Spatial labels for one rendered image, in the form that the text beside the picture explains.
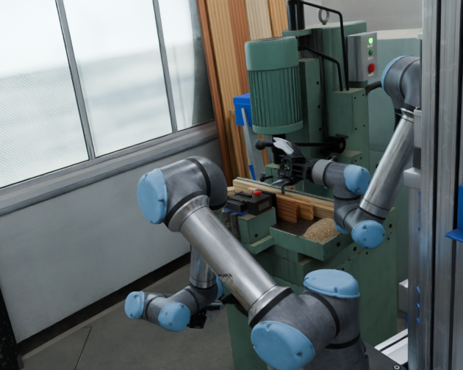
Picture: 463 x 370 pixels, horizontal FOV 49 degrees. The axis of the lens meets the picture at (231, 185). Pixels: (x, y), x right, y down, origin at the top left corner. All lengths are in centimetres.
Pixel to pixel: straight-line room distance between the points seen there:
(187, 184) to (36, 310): 194
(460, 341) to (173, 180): 67
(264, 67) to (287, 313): 91
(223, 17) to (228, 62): 28
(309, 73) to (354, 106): 19
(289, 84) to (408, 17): 239
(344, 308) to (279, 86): 84
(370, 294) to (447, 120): 125
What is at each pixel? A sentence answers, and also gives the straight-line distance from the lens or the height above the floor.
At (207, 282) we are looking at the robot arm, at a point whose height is 92.
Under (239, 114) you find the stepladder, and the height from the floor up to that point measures 107.
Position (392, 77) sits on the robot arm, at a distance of 141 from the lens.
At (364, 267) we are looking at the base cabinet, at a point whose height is 64.
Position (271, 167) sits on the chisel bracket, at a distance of 182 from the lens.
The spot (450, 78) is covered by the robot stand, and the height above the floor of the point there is 147.
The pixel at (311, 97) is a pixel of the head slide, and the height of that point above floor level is 129.
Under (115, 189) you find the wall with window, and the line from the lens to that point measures 302.
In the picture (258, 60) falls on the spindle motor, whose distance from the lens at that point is 170.
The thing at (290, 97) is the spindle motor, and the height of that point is 132.
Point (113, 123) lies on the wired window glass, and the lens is 305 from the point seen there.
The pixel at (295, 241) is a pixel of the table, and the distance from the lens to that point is 169.
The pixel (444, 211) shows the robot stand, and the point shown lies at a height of 122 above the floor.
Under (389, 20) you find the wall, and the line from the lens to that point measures 409.
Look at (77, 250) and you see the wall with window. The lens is 297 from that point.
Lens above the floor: 162
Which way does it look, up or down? 19 degrees down
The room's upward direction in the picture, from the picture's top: 7 degrees counter-clockwise
